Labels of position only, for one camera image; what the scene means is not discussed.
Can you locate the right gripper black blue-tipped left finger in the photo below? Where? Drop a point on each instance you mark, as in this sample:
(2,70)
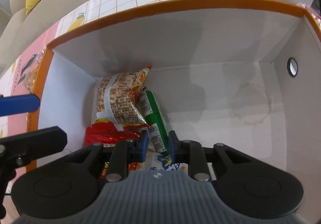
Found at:
(72,183)

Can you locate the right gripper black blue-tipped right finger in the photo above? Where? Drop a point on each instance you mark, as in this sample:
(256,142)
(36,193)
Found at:
(244,183)

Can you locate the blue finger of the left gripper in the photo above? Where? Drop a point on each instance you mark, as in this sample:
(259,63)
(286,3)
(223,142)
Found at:
(12,105)

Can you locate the yellow snack clear bag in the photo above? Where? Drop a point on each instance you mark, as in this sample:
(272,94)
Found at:
(31,75)

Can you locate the red snack packet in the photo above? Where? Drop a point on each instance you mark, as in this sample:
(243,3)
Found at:
(110,133)

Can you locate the yellow chips white bag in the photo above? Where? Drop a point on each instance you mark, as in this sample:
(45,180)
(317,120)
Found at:
(158,162)

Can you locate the peanut snack bag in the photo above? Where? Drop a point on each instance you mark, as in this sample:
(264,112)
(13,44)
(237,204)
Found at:
(116,98)

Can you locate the green snack tube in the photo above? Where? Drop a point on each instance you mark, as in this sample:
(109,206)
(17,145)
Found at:
(153,116)

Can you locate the orange cardboard box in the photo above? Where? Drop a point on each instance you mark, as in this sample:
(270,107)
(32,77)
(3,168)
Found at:
(245,73)

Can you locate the pink trash bin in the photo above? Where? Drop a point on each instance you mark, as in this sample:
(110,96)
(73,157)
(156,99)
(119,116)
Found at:
(314,12)

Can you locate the pink white checked tablecloth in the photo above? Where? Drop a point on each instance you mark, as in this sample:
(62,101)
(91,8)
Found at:
(125,0)

